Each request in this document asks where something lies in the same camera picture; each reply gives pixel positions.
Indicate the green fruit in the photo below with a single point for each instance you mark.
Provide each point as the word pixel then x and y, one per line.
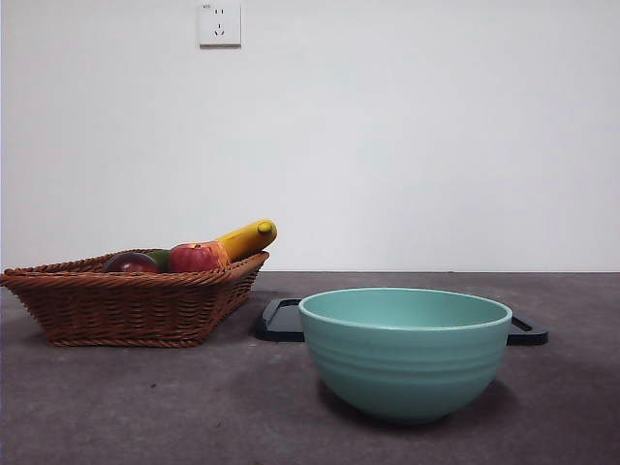
pixel 160 257

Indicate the white wall socket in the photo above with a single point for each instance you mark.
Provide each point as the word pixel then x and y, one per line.
pixel 219 26

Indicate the yellow banana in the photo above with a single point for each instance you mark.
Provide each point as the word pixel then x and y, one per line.
pixel 247 237

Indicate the dark red plum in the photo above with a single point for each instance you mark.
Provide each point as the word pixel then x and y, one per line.
pixel 131 264

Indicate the black rectangular tray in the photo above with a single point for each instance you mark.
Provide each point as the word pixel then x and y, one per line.
pixel 281 324

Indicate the teal ribbed bowl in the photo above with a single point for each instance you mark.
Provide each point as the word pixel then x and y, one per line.
pixel 402 368

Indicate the red apple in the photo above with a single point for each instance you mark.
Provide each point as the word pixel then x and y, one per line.
pixel 193 259

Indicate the brown wicker basket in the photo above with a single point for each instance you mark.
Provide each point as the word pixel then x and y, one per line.
pixel 121 310

